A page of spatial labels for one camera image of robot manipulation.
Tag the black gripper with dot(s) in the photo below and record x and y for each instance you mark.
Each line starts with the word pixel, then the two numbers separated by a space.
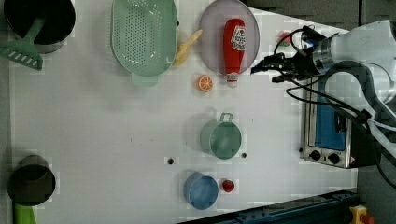
pixel 298 66

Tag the red plush ketchup bottle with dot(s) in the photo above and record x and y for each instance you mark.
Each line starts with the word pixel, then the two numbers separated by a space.
pixel 234 44

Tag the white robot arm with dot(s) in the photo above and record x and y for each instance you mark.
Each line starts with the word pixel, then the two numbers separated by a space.
pixel 367 53

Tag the grey round plate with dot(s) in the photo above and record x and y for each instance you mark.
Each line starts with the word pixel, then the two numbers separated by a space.
pixel 212 24

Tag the orange slice toy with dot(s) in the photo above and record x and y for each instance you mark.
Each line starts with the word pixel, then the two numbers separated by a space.
pixel 204 83

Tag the silver toaster oven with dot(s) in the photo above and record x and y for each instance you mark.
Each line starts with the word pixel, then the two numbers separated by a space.
pixel 332 139

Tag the green metal cup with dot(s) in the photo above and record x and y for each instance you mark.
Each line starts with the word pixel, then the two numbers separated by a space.
pixel 221 138

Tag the yellow toy banana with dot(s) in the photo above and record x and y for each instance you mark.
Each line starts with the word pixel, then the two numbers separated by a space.
pixel 183 50

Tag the red toy strawberry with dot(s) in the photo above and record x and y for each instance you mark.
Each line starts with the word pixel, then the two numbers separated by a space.
pixel 228 185

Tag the green perforated colander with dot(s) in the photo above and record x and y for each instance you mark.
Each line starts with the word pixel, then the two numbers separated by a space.
pixel 144 38

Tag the yellow red emergency button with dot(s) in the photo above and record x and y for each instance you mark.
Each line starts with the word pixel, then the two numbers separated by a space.
pixel 360 216

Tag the green slotted spatula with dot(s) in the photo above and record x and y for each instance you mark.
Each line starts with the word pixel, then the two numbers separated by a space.
pixel 23 51

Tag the black cylindrical container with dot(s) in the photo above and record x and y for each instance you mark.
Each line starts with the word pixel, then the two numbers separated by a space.
pixel 32 182

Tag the blue metal rail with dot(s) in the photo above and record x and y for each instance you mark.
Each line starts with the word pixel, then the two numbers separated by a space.
pixel 329 208

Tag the green plastic utensil handle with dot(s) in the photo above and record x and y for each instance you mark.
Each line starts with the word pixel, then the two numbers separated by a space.
pixel 24 214

